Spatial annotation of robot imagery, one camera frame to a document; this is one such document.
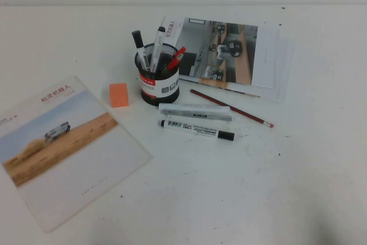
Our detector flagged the brochure with desert vehicle photo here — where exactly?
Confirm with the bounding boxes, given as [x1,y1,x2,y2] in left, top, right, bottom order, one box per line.
[0,75,154,234]

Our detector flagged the brochure with office robot photo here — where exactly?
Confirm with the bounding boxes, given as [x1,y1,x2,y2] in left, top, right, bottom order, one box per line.
[160,15,259,91]

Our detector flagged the thin wooden pencil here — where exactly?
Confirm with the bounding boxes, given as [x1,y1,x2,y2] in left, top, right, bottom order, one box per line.
[226,88,261,99]

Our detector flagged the black mesh pen holder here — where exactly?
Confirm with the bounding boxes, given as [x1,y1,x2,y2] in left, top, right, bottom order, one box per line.
[134,42,181,105]

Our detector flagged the silver grey pen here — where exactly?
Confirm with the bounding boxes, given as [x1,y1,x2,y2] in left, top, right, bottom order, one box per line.
[158,102,233,123]

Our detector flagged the white whiteboard marker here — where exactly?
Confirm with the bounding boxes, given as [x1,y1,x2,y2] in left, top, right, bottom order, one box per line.
[157,118,236,142]

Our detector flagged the black capped marker, barcode label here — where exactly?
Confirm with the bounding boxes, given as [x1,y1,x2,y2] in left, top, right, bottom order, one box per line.
[131,29,152,72]

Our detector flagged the orange rectangular block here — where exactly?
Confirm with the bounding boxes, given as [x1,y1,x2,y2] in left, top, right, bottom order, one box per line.
[108,82,130,109]

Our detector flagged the white paper sheets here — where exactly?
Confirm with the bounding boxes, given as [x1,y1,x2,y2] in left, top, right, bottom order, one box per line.
[251,23,296,104]

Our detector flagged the white marker with black cap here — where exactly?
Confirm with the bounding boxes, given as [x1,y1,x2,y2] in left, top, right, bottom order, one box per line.
[149,26,167,73]

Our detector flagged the red pencil with eraser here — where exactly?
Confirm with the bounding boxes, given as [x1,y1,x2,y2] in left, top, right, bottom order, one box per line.
[189,88,275,129]

